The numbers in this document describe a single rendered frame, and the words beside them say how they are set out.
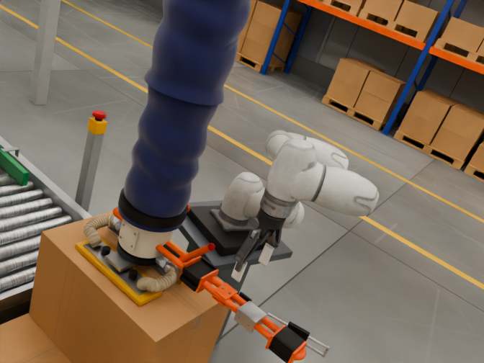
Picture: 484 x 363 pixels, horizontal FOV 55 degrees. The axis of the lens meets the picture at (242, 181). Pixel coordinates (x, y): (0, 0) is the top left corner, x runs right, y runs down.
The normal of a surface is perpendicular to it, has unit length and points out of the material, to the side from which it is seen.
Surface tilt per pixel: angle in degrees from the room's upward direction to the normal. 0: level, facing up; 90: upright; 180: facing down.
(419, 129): 90
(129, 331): 90
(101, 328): 90
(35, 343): 0
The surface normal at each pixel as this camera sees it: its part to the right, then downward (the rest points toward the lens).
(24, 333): 0.31, -0.85
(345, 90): -0.54, 0.22
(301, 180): 0.00, 0.40
